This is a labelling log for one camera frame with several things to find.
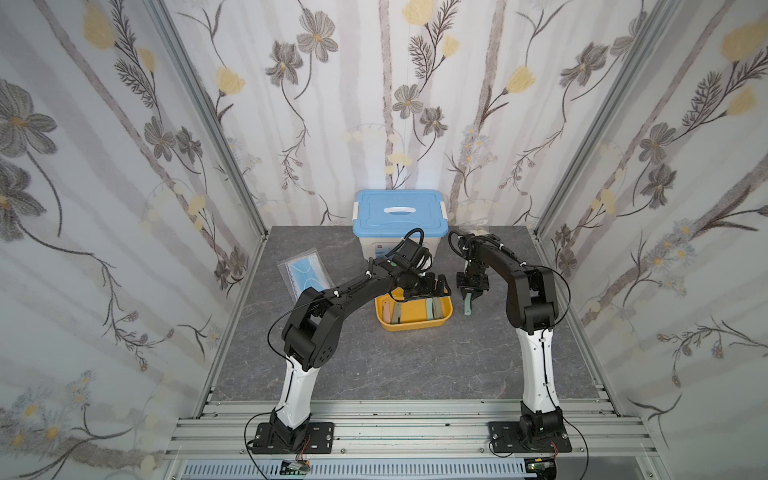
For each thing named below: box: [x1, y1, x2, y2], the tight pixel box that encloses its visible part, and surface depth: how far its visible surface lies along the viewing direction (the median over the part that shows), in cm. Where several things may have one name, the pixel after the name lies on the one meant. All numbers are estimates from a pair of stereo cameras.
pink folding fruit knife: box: [383, 300, 391, 324], surface depth 100 cm
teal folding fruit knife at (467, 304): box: [464, 293, 472, 316], surface depth 100 cm
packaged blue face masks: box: [276, 248, 335, 303], surface depth 110 cm
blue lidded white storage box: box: [352, 190, 449, 259], surface depth 106 cm
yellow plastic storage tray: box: [375, 296, 454, 332], surface depth 97 cm
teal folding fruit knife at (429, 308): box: [426, 298, 434, 321], surface depth 100 cm
